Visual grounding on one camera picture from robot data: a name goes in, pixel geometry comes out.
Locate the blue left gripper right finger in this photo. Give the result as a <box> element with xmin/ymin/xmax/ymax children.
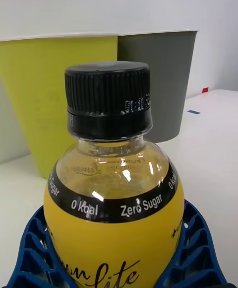
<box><xmin>153</xmin><ymin>199</ymin><xmax>229</xmax><ymax>288</ymax></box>

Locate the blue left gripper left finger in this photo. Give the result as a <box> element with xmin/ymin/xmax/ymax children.
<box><xmin>4</xmin><ymin>205</ymin><xmax>80</xmax><ymax>288</ymax></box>

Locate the yellow label plastic bottle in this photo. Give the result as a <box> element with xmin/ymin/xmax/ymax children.
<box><xmin>43</xmin><ymin>61</ymin><xmax>185</xmax><ymax>288</ymax></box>

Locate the yellow-green plastic waste bin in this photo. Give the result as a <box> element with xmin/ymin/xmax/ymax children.
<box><xmin>0</xmin><ymin>33</ymin><xmax>119</xmax><ymax>179</ymax></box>

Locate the grey plastic waste bin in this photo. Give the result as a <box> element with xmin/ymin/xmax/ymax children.
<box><xmin>117</xmin><ymin>29</ymin><xmax>200</xmax><ymax>144</ymax></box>

